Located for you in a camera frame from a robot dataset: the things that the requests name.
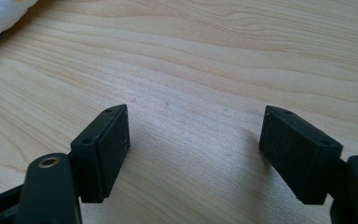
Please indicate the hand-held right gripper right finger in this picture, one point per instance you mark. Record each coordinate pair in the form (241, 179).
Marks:
(298, 155)

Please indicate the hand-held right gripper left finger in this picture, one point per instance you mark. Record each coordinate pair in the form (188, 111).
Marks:
(105, 155)

